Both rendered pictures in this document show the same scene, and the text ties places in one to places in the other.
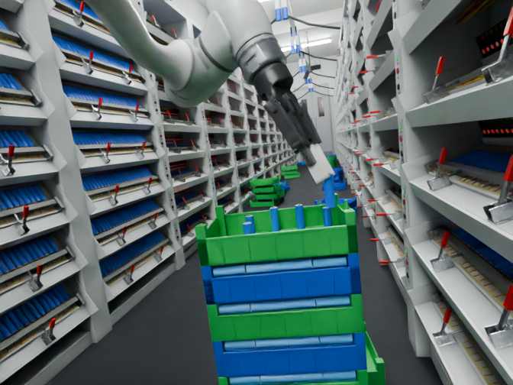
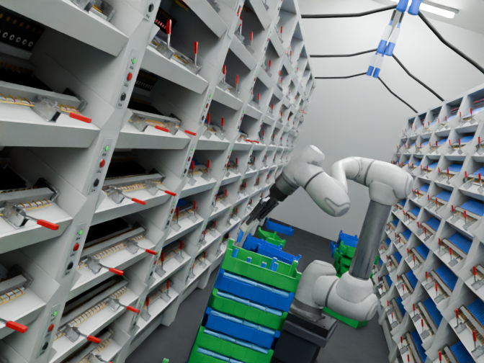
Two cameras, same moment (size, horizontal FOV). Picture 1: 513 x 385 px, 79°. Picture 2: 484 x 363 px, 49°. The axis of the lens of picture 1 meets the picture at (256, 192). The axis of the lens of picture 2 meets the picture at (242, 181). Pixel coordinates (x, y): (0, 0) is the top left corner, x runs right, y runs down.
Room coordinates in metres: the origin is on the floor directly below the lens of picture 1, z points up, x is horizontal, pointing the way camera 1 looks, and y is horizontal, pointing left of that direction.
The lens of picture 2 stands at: (2.71, -0.44, 1.03)
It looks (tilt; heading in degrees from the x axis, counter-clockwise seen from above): 6 degrees down; 174
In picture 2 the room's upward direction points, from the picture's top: 19 degrees clockwise
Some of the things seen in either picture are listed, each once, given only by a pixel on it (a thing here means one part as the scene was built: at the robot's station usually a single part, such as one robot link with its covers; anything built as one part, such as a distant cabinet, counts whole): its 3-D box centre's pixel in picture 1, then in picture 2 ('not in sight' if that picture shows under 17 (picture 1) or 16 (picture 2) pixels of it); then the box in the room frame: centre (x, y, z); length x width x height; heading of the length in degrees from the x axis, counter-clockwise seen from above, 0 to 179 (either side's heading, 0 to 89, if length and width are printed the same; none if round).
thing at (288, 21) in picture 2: not in sight; (235, 148); (-0.48, -0.19, 0.87); 0.20 x 0.09 x 1.74; 76
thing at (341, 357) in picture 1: (287, 326); (241, 319); (0.66, -0.03, 0.28); 0.30 x 0.20 x 0.08; 84
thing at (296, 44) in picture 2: not in sight; (252, 148); (-1.16, -0.02, 0.87); 0.20 x 0.09 x 1.74; 76
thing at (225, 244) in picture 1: (275, 225); (261, 264); (0.66, -0.03, 0.52); 0.30 x 0.20 x 0.08; 84
